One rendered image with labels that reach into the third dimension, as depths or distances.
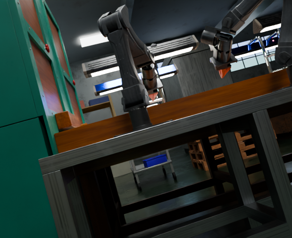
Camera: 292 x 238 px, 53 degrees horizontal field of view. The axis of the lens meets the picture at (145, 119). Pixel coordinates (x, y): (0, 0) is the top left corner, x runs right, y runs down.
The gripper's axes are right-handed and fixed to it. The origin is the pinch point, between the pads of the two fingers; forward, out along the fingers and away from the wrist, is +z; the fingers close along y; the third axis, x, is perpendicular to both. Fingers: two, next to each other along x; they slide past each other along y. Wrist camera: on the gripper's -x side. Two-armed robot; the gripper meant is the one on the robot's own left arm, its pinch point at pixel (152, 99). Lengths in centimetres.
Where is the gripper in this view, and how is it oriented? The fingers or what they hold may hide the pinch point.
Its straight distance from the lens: 139.9
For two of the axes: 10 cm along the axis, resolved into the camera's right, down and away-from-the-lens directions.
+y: -9.6, 2.7, -1.0
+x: 2.7, 6.7, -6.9
